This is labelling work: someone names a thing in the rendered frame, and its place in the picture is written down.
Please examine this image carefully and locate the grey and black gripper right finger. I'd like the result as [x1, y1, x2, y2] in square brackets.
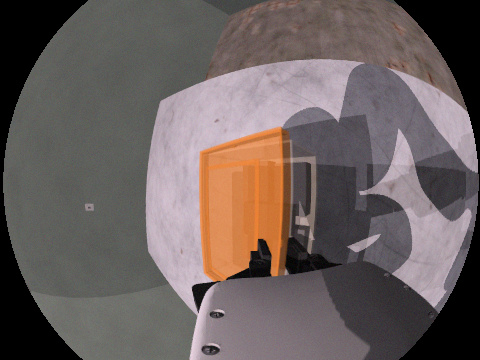
[285, 237, 342, 274]

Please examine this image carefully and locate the translucent orange box lid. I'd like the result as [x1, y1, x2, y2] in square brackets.
[199, 126, 291, 282]

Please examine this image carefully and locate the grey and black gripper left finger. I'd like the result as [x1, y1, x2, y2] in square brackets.
[192, 239, 272, 314]

